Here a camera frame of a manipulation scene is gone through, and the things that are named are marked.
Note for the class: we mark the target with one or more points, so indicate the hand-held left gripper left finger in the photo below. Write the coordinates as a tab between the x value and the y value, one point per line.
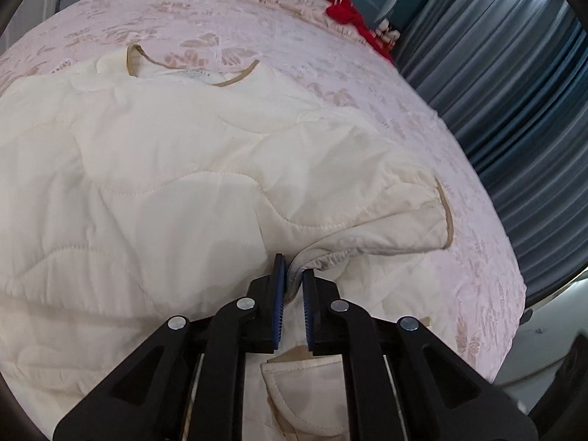
278	303

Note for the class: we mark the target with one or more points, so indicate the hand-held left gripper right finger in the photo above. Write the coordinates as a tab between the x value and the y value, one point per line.
309	312

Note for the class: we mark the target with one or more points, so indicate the cream quilted jacket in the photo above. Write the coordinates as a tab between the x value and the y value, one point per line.
161	170

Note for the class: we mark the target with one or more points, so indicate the bed with pink floral bedspread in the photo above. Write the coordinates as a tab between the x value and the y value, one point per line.
367	82

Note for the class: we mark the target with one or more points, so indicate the dark object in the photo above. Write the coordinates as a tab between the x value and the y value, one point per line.
562	376

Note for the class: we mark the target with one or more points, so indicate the plush doll pair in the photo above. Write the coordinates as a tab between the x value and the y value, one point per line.
388	34

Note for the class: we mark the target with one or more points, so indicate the red garment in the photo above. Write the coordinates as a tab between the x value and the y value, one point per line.
351	14

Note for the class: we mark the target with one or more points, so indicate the grey blue curtain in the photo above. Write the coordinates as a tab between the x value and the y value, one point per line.
505	78

